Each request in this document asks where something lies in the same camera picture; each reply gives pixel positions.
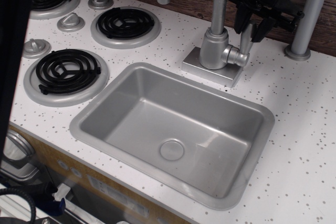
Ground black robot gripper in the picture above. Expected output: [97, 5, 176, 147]
[229, 0, 304, 43]

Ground silver faucet lever handle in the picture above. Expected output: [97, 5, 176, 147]
[222, 20, 257, 67]

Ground silver toy faucet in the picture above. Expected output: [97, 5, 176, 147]
[156, 0, 258, 88]

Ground grey support pole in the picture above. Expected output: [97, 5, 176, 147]
[284, 0, 324, 61]

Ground grey toy sink basin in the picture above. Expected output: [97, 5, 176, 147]
[70, 63, 275, 210]

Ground back right stove burner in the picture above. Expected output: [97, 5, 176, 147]
[90, 7, 161, 49]

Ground stove burner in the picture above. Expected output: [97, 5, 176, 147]
[29, 0, 80, 20]
[23, 49, 109, 107]
[90, 7, 161, 49]

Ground silver knob back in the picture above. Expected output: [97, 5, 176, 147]
[88, 0, 114, 10]

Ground silver knob middle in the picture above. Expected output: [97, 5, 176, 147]
[57, 13, 85, 33]

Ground front right stove burner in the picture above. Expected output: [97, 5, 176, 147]
[23, 49, 109, 107]

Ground back left stove burner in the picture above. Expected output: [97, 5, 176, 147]
[29, 0, 80, 20]

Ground silver knob front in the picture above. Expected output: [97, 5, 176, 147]
[23, 39, 51, 59]

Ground silver oven knob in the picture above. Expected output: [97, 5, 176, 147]
[3, 129, 35, 169]

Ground blue clamp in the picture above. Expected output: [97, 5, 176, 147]
[50, 198, 66, 216]

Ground black hose lower left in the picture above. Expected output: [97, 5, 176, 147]
[0, 186, 40, 224]

